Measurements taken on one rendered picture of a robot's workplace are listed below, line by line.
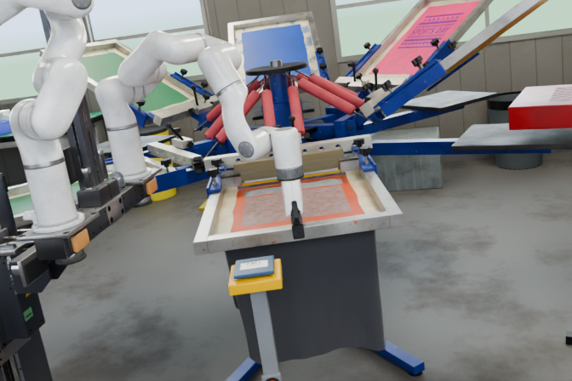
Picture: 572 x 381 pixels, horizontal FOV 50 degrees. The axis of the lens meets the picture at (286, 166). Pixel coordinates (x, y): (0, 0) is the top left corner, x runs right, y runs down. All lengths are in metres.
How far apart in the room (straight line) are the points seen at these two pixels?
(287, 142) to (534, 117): 1.15
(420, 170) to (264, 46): 1.82
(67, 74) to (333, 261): 0.91
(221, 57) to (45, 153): 0.52
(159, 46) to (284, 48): 2.40
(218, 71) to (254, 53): 2.41
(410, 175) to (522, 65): 1.51
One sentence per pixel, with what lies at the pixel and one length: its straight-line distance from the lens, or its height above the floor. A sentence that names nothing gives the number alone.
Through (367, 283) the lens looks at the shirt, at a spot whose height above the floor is 0.75.
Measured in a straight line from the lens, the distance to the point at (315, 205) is 1.98.
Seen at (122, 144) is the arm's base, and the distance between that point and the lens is 1.93.
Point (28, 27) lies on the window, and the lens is 6.87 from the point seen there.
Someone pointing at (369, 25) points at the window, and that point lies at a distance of 5.81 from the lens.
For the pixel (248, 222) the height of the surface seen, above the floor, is 0.96.
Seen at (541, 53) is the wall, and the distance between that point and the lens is 5.97.
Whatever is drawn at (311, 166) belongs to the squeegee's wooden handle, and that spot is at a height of 1.01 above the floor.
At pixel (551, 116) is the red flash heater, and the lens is 2.47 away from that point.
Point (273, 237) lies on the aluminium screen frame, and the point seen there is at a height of 0.97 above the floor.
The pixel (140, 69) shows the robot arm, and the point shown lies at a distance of 1.83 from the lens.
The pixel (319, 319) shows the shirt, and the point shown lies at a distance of 1.92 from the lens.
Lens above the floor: 1.56
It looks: 14 degrees down
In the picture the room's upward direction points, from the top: 8 degrees counter-clockwise
